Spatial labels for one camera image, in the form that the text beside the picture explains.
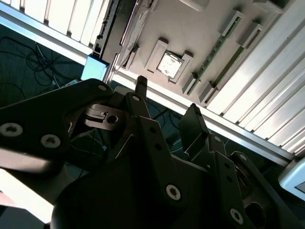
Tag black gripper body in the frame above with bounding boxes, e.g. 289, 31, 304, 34
51, 152, 239, 229

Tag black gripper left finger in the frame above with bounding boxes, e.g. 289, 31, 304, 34
0, 75, 189, 209

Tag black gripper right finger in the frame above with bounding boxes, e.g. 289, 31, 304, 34
178, 104, 299, 229

